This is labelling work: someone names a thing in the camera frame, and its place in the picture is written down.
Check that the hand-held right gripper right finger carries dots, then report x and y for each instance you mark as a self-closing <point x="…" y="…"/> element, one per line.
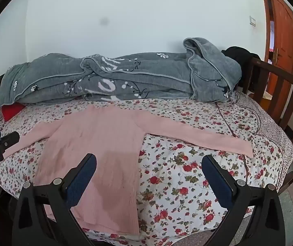
<point x="216" y="178"/>

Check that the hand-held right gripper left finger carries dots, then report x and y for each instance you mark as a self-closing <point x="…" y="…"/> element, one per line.
<point x="83" y="176"/>

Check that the pink knit sweater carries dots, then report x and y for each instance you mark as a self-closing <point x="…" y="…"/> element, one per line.
<point x="105" y="143"/>

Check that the red cloth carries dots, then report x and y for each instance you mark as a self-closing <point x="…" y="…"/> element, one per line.
<point x="12" y="111"/>

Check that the floral bed sheet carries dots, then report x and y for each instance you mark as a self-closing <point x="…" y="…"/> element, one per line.
<point x="177" y="179"/>

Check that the grey printed blanket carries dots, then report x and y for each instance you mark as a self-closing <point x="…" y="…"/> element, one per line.
<point x="146" y="74"/>

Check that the black cloth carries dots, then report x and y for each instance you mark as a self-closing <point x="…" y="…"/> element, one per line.
<point x="241" y="53"/>

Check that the orange wooden door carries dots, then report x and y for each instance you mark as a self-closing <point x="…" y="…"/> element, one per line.
<point x="284" y="25"/>

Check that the dark wooden bed frame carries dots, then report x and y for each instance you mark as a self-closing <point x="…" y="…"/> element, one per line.
<point x="277" y="82"/>

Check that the white light switch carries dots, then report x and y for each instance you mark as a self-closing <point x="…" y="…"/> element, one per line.
<point x="252" y="21"/>

